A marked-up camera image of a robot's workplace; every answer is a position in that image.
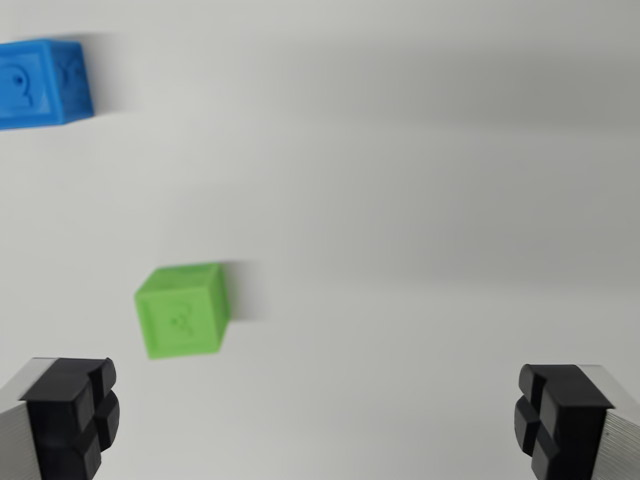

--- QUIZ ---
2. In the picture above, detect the black silver gripper right finger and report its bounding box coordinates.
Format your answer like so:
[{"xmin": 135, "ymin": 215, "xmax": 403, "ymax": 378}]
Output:
[{"xmin": 513, "ymin": 363, "xmax": 640, "ymax": 480}]

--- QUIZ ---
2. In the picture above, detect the blue rubber cube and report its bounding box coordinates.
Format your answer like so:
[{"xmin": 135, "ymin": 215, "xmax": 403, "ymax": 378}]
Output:
[{"xmin": 0, "ymin": 37, "xmax": 96, "ymax": 132}]

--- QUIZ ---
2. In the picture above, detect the black silver gripper left finger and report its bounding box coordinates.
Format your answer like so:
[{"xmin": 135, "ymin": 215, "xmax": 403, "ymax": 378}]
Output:
[{"xmin": 0, "ymin": 356, "xmax": 122, "ymax": 480}]

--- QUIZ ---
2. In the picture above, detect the green rubber cube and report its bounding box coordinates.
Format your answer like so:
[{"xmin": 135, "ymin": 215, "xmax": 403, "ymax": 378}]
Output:
[{"xmin": 133, "ymin": 261, "xmax": 234, "ymax": 361}]

